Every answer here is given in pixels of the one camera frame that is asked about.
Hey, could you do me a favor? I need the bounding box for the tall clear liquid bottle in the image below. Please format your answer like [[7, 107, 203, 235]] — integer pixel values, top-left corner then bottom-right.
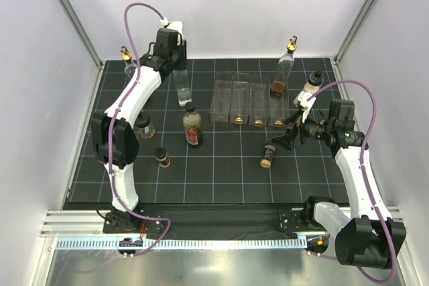
[[173, 70, 192, 106]]

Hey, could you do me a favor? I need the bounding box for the tall bottle dark sauce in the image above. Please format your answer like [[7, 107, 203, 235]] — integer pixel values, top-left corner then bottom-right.
[[121, 46, 137, 78]]

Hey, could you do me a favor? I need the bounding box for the short bottle brown sauce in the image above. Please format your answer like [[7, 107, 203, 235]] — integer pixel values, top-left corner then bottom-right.
[[270, 35, 298, 97]]

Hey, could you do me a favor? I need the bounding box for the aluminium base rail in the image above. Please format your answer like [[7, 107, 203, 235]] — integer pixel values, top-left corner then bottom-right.
[[40, 205, 408, 238]]

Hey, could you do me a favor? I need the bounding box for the white powder shaker jar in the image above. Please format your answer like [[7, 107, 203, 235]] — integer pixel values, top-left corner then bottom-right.
[[303, 71, 324, 94]]

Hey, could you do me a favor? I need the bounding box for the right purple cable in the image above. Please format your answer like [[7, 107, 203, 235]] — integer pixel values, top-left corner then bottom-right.
[[304, 80, 398, 282]]

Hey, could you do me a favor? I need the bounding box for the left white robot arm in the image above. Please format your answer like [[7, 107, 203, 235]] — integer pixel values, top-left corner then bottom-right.
[[90, 21, 187, 233]]

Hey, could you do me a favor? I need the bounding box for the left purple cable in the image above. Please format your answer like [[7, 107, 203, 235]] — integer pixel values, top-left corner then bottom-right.
[[109, 1, 172, 257]]

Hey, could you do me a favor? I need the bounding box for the glass jar black lid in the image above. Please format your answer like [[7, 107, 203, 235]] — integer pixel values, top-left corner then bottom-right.
[[135, 113, 156, 139]]

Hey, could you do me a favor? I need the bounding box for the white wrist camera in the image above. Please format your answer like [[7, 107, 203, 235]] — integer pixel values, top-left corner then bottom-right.
[[294, 91, 316, 123], [160, 17, 184, 45]]

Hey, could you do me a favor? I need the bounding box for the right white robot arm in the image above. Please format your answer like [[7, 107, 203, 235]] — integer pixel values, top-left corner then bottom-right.
[[271, 99, 406, 269]]

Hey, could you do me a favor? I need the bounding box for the red label soy bottle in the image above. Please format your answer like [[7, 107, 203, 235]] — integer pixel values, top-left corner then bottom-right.
[[182, 102, 203, 146]]

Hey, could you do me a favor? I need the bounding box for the small upright spice bottle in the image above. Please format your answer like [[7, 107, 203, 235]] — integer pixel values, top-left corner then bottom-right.
[[154, 147, 171, 168]]

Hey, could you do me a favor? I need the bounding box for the lying small spice bottle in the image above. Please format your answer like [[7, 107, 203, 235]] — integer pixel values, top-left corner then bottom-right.
[[259, 141, 276, 168]]

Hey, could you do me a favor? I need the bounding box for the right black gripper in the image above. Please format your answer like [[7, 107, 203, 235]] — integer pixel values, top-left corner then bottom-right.
[[271, 108, 334, 152]]

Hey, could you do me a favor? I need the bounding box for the white slotted cable duct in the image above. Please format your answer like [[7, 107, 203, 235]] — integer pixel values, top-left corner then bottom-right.
[[56, 236, 307, 251]]

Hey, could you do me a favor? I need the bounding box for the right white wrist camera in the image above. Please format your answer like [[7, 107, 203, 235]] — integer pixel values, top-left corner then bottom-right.
[[294, 91, 316, 123]]

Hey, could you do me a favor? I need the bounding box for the purple cable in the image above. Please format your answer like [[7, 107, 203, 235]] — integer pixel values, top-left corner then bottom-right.
[[304, 80, 398, 282], [109, 1, 172, 257]]

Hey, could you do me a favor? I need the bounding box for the clear acrylic organizer rack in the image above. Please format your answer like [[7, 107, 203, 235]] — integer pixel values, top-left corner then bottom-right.
[[209, 72, 290, 129]]

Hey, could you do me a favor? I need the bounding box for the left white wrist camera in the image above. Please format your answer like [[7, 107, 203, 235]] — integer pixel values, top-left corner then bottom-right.
[[160, 17, 184, 45]]

